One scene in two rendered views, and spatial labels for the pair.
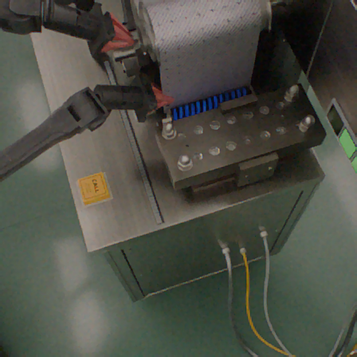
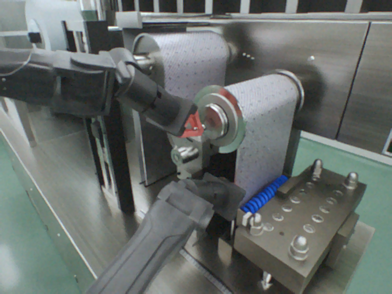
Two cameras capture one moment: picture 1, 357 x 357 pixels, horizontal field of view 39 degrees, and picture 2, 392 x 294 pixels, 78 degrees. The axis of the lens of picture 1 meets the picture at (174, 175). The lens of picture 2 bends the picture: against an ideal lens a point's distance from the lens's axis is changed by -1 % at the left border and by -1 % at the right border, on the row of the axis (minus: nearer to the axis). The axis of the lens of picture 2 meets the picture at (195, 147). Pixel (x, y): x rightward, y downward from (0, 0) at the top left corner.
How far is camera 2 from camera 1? 0.84 m
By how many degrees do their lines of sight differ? 42
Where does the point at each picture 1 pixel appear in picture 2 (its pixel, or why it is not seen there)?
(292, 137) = (350, 195)
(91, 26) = (171, 98)
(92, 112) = (199, 200)
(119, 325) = not seen: outside the picture
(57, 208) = not seen: outside the picture
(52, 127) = (158, 231)
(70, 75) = (105, 232)
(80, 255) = not seen: outside the picture
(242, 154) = (334, 221)
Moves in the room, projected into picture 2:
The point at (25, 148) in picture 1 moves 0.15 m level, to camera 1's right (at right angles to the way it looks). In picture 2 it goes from (125, 283) to (246, 224)
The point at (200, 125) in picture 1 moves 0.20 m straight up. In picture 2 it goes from (275, 212) to (290, 137)
